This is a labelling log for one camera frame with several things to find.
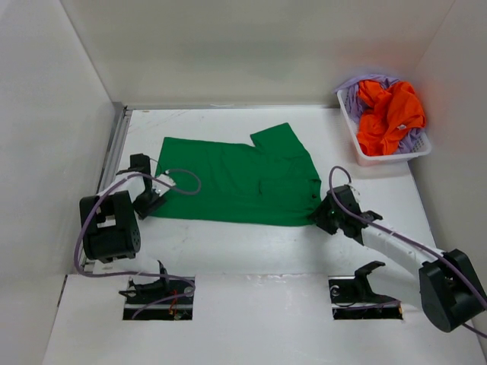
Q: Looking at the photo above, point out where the green t shirt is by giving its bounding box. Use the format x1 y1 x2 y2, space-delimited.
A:
153 123 322 227

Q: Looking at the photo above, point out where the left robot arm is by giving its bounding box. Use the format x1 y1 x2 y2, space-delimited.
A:
79 154 175 303

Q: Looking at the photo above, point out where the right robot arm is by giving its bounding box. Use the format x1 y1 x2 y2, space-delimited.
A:
308 185 486 332

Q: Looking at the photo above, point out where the lavender t shirt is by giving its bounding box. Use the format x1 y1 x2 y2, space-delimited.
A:
334 73 425 153

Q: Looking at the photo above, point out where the white plastic laundry basket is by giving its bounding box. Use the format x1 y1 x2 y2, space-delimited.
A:
336 90 432 167

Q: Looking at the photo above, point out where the orange t shirt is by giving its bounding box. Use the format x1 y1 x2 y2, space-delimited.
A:
356 79 426 157

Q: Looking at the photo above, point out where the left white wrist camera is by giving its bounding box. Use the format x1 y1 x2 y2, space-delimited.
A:
153 174 176 195

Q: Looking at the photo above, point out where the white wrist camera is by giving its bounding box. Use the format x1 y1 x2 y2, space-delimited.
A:
153 174 176 195
346 184 361 197

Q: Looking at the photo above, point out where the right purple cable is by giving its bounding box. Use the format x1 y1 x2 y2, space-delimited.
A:
328 165 487 338

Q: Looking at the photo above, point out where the purple cable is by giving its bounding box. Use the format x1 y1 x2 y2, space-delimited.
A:
73 168 202 320
328 165 487 338

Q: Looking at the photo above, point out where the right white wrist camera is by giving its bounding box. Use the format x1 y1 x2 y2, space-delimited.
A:
346 184 361 197

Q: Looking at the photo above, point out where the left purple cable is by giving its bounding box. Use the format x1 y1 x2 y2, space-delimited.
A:
73 168 202 320

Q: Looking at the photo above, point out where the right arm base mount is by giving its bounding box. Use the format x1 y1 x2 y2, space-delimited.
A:
328 261 403 320

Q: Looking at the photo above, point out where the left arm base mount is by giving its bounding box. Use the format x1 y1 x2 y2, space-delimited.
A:
119 278 195 321

